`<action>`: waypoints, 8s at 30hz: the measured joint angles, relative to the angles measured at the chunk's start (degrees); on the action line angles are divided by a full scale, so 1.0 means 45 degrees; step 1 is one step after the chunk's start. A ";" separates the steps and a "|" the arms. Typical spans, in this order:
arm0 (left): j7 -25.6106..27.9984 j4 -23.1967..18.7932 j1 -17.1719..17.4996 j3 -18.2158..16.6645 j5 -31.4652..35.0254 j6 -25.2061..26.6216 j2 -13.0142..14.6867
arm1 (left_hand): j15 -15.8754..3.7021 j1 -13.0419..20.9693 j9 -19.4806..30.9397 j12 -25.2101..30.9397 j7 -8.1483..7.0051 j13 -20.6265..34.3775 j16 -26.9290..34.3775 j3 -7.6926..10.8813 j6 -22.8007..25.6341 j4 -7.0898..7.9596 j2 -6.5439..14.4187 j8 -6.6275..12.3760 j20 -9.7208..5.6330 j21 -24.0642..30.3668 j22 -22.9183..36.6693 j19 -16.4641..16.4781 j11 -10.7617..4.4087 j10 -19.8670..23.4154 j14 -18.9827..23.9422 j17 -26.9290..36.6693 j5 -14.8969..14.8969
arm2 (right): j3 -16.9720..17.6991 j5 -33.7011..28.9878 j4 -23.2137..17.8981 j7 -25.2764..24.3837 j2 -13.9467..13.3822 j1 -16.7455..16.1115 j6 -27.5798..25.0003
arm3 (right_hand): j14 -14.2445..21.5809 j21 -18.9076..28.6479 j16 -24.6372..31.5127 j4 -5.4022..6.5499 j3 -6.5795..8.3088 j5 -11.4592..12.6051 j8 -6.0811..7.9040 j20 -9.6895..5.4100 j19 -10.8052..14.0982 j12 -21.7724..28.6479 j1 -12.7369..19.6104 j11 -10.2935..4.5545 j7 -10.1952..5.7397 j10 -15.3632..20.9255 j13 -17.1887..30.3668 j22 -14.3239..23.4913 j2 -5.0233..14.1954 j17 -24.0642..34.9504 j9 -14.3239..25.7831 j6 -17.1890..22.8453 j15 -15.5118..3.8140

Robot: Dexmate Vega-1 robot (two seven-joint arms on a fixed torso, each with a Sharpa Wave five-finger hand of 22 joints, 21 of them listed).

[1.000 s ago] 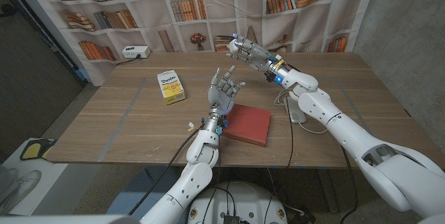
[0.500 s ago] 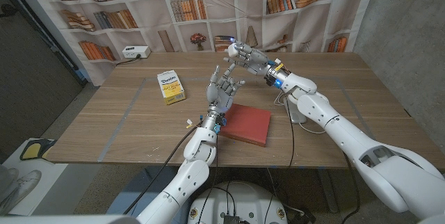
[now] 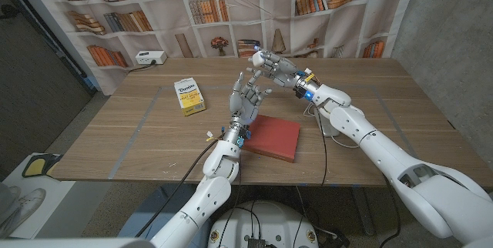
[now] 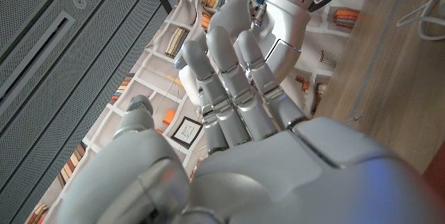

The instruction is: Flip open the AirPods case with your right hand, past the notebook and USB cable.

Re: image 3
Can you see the white oblong charger block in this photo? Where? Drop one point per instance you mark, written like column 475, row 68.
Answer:
column 325, row 128

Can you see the grey tape outline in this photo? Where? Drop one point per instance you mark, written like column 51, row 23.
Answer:
column 135, row 136

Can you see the printed bookshelf backdrop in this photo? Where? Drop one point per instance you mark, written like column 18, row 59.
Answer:
column 173, row 24

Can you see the yellow and black pad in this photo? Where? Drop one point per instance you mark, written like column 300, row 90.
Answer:
column 38, row 165

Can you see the white power strip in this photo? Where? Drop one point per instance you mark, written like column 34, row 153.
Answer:
column 150, row 57

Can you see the white AirPods case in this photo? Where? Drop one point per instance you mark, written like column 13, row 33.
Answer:
column 258, row 59

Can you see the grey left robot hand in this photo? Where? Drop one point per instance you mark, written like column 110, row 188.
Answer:
column 244, row 101

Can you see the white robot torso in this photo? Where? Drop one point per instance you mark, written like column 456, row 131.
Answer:
column 262, row 225

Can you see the white sneaker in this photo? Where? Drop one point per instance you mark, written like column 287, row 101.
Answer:
column 23, row 207
column 9, row 196

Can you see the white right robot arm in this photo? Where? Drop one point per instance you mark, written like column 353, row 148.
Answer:
column 385, row 151

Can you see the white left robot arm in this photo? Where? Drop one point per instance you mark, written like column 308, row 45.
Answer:
column 208, row 194

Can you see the yellow brown sugar box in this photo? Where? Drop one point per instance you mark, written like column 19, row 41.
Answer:
column 188, row 96

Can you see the white floor sheet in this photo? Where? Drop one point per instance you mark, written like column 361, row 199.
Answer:
column 50, row 202

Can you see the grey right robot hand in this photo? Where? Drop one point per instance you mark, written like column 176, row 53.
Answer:
column 283, row 71

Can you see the red notebook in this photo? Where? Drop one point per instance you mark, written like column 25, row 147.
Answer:
column 275, row 138

